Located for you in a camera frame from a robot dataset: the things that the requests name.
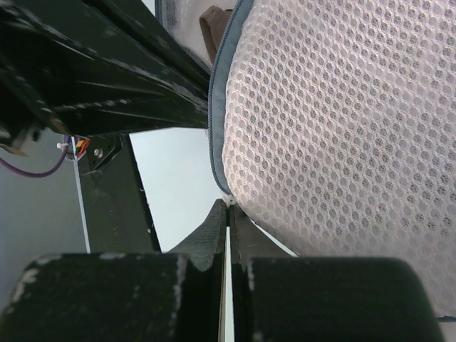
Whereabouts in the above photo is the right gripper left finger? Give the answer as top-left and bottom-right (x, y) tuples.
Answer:
(1, 199), (227, 341)

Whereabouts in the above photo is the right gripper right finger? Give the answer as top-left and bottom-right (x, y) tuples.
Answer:
(229, 206), (444, 341)

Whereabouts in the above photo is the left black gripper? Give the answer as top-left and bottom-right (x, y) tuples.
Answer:
(1, 1), (209, 155)

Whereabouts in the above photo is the beige bra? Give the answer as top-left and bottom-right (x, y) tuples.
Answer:
(199, 5), (233, 68)

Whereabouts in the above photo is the white mesh laundry bag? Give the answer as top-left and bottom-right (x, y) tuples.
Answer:
(155, 1), (455, 321)

